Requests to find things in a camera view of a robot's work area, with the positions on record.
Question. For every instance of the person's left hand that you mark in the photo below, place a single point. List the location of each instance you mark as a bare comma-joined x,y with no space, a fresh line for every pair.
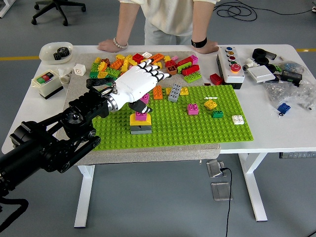
209,47

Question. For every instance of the person's right hand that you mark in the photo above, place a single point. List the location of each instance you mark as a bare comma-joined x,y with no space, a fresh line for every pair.
107,46

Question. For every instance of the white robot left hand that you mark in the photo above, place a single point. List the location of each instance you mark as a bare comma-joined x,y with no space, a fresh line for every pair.
135,84

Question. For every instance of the magenta brick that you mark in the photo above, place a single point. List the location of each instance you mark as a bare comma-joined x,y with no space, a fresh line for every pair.
146,98
140,116

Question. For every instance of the yellow curved brick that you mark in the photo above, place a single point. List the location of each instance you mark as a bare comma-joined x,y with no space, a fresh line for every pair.
133,121

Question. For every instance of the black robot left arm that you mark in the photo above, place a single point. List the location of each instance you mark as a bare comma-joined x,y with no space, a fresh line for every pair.
86,106

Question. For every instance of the person's right forearm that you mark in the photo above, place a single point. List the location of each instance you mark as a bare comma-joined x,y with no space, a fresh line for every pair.
126,23

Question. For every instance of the person's left forearm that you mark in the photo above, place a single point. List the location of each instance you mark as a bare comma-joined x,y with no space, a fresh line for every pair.
203,18

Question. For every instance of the brown brick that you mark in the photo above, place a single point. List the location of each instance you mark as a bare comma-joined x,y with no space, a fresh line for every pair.
106,61
172,70

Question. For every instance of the orange brick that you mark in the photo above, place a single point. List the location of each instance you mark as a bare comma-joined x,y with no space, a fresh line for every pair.
116,64
158,56
158,93

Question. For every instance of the lime brick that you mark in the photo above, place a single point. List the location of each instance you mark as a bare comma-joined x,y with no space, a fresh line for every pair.
113,71
94,67
192,78

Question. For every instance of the green long brick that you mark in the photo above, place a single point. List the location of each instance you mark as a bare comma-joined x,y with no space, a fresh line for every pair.
182,67
108,77

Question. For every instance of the red long brick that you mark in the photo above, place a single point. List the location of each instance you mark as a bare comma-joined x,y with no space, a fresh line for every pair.
184,61
191,70

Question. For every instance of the white brick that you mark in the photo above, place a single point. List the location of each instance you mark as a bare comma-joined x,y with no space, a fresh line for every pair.
146,54
238,120

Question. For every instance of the yellow narrow brick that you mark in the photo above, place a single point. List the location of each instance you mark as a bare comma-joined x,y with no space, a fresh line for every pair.
168,91

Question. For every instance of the pink small brick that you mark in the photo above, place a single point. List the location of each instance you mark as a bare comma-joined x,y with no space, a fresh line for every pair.
174,58

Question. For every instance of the grey long brick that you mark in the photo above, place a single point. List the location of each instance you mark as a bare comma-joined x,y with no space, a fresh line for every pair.
174,93

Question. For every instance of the grey sloped brick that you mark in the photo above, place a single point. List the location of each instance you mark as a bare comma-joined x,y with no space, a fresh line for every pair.
143,130

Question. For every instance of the dark green small brick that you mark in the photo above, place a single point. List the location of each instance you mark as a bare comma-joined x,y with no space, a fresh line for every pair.
217,114

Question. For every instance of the green baseplate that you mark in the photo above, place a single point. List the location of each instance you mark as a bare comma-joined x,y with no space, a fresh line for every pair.
197,133

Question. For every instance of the blue brick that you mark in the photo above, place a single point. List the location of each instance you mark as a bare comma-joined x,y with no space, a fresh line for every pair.
284,108

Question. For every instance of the black wristwatch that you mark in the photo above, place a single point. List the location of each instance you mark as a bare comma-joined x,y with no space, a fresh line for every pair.
199,42

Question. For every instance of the white cube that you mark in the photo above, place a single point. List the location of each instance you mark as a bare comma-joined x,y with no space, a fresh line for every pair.
79,70

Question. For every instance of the push-button control box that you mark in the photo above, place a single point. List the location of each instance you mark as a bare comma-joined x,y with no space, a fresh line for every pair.
232,76

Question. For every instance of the dark red small piece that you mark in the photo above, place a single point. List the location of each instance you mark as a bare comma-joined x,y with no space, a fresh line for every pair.
207,84

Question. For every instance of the white pipe fitting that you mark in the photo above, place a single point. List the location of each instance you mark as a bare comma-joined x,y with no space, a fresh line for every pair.
249,64

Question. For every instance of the black gear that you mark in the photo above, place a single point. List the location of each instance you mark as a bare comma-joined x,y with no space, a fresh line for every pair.
63,53

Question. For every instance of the person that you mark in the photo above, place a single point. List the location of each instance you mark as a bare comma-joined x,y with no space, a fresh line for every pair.
170,17

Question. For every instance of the white tube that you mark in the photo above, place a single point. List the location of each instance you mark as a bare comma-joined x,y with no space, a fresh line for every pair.
66,76

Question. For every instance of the white bowl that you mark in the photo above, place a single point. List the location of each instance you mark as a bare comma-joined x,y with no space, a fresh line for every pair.
47,51

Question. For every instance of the black office chair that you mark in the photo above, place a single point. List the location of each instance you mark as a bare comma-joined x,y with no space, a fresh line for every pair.
58,6

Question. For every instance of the dark metal block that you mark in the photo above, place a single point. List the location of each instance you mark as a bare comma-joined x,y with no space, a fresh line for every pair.
272,55

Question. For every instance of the grey-brown mat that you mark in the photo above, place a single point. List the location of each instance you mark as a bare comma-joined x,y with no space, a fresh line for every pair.
148,155

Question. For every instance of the clear bag blue parts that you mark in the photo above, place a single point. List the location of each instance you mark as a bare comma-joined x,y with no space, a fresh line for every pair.
291,67

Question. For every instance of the clear bag of screws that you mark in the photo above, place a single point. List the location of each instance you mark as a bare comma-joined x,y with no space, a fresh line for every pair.
281,93

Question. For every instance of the black power adapter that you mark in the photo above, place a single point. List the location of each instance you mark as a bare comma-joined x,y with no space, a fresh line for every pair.
291,77

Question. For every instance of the white table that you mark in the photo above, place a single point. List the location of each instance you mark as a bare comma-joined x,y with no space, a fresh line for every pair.
271,133

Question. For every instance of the white furniture leg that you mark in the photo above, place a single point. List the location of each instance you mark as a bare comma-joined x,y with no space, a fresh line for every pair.
3,11

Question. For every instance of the metal floor socket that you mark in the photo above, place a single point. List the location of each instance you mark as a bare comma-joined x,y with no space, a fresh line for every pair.
221,191
215,169

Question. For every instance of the table height control panel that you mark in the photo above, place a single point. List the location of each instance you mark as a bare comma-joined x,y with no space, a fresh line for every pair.
297,155

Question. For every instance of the white switch plate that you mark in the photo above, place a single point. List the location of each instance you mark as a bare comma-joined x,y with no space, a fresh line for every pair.
261,74

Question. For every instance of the white switch box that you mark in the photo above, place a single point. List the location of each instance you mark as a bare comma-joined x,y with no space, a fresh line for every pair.
45,80

